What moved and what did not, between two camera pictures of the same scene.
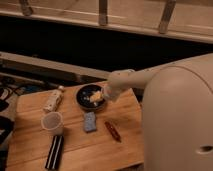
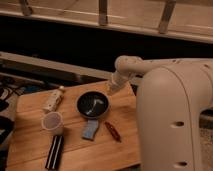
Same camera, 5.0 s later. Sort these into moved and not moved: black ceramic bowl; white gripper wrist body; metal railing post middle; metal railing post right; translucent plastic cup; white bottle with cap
Moved: black ceramic bowl; white gripper wrist body
Not moved: metal railing post middle; translucent plastic cup; metal railing post right; white bottle with cap
